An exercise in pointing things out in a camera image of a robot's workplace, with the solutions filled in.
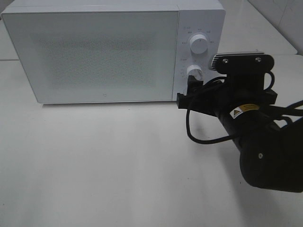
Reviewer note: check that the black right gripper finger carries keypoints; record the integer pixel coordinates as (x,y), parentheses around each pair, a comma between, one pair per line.
(183,101)
(193,84)

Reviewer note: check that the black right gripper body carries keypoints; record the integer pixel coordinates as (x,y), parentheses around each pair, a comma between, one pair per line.
(218,97)

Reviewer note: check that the white timer knob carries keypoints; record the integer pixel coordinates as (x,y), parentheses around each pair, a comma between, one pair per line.
(196,71)

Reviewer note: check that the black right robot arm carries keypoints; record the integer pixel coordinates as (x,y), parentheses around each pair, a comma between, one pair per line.
(268,137)

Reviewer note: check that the upper white power knob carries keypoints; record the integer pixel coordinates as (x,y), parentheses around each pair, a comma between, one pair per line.
(198,43)

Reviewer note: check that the white microwave oven body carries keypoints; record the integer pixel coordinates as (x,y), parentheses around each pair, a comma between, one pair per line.
(194,17)

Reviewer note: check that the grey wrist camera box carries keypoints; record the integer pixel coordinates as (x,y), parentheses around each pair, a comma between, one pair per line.
(245,70)

